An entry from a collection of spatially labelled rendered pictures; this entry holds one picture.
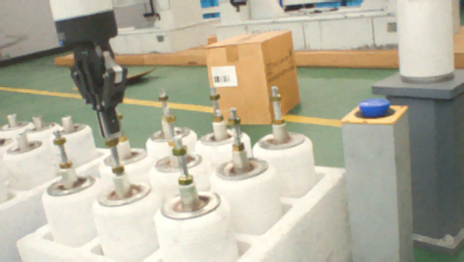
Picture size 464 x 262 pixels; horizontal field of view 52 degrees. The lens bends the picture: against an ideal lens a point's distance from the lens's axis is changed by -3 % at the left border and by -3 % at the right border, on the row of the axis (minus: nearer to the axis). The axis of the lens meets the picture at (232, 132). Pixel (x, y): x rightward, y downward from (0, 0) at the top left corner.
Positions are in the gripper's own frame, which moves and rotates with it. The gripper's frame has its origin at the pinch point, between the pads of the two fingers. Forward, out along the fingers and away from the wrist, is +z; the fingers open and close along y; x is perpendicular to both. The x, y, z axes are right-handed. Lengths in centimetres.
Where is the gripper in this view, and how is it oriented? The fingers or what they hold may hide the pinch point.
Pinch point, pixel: (108, 123)
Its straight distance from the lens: 66.4
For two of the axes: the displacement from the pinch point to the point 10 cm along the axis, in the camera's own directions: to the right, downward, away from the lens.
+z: 1.5, 9.5, 2.9
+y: 6.5, 1.2, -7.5
